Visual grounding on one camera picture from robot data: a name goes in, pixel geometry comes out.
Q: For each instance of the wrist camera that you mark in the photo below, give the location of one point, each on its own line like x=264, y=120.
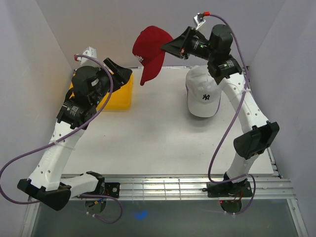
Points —
x=91, y=52
x=199, y=19

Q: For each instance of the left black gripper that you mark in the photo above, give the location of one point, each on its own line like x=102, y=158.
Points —
x=121, y=74

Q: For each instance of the red baseball cap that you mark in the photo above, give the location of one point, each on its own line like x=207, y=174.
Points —
x=147, y=49

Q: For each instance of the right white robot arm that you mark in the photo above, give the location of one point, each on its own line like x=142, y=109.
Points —
x=258, y=132

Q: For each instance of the aluminium rail frame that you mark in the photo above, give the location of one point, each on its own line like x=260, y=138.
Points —
x=172, y=188

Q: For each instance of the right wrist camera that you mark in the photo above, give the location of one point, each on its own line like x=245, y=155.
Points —
x=199, y=19

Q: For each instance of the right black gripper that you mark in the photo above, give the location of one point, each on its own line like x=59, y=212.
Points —
x=177, y=46

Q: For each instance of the white baseball cap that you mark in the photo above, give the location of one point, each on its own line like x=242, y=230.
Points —
x=199, y=76

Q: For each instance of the purple baseball cap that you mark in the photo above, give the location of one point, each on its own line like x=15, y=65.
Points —
x=203, y=103

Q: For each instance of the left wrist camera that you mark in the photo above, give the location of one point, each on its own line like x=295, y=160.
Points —
x=91, y=52

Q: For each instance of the yellow plastic bin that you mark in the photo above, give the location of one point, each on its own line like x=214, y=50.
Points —
x=121, y=96

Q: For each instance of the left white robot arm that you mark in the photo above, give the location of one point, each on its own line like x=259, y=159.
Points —
x=71, y=124

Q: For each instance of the white paper label strip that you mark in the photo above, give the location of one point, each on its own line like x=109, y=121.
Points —
x=174, y=67

